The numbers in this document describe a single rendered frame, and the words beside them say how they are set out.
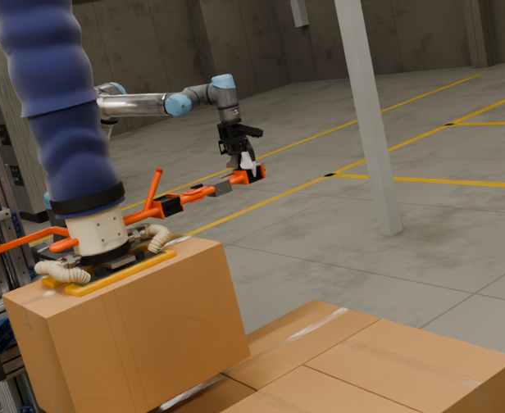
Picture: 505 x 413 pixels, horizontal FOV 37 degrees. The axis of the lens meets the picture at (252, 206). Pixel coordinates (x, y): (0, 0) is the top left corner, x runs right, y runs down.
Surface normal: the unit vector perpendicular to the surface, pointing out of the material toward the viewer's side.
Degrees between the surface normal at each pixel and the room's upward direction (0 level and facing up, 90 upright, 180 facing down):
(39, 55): 73
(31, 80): 99
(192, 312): 89
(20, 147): 90
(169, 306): 89
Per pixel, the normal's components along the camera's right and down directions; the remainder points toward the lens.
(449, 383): -0.22, -0.94
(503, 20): -0.78, 0.33
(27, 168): 0.59, 0.07
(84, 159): 0.35, -0.15
